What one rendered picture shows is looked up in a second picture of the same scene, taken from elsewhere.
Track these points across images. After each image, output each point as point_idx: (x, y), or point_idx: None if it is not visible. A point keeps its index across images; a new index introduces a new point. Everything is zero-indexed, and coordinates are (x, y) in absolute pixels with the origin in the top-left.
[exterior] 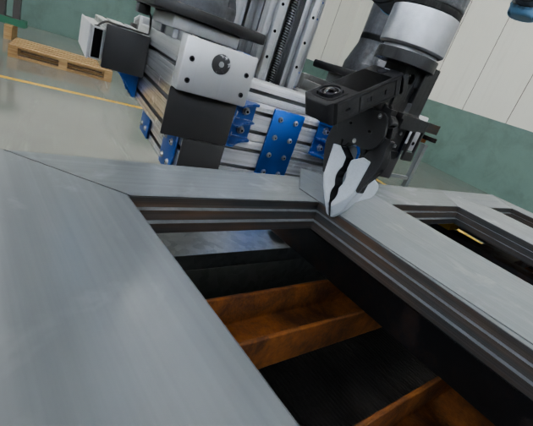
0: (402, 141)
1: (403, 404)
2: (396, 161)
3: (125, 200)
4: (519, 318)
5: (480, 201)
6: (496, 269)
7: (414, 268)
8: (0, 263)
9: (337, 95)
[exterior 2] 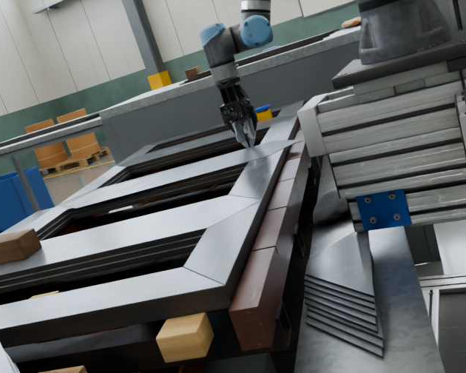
0: (228, 115)
1: None
2: (333, 175)
3: (268, 126)
4: (174, 171)
5: (222, 226)
6: (185, 177)
7: (209, 158)
8: None
9: None
